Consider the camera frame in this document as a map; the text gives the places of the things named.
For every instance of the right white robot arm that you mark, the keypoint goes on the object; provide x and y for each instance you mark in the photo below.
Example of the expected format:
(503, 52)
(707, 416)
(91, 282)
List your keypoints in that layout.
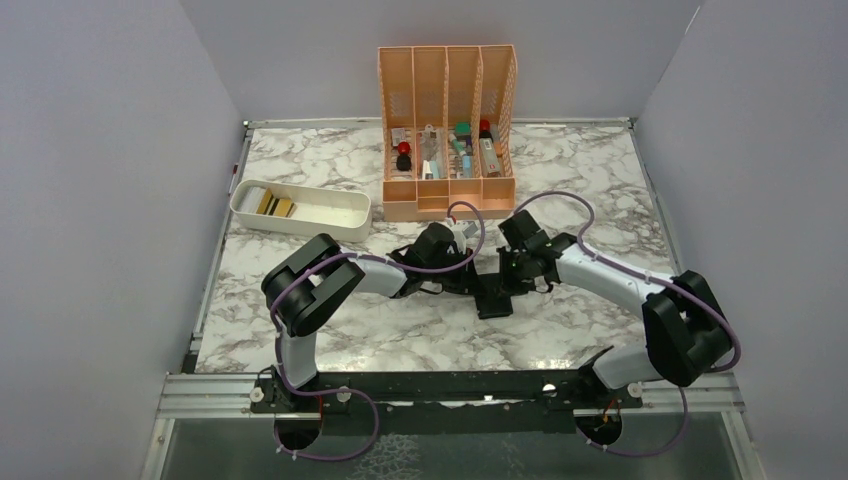
(684, 337)

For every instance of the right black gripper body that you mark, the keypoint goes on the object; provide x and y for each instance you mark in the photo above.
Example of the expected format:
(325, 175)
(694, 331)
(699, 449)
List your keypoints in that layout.
(516, 277)

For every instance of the red cap bottle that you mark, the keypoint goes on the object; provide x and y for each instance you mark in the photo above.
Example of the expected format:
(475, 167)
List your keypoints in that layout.
(485, 129)

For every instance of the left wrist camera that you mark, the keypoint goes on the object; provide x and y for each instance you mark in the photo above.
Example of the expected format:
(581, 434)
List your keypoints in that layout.
(463, 232)

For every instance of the black leather card holder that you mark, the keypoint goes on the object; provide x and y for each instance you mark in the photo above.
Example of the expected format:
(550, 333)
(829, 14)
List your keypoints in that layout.
(491, 300)

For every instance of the orange desk organizer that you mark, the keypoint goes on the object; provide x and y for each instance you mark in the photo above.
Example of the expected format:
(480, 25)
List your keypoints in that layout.
(425, 91)

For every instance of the grey stapler box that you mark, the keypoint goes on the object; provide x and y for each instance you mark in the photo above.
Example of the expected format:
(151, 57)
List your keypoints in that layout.
(491, 166)

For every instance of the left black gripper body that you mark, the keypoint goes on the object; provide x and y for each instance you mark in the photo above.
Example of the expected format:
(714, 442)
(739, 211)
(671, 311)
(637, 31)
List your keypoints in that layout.
(453, 280)

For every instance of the white plastic tray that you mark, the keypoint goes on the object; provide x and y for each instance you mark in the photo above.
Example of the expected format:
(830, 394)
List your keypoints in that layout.
(345, 215)

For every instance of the green cap item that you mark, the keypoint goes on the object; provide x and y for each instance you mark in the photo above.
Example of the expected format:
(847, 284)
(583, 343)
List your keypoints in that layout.
(462, 129)

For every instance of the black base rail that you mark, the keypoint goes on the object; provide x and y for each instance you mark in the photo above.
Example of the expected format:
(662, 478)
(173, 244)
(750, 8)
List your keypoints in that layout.
(434, 403)

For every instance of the black round item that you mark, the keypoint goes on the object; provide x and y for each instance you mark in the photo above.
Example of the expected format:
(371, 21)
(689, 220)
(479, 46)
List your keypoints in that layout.
(403, 163)

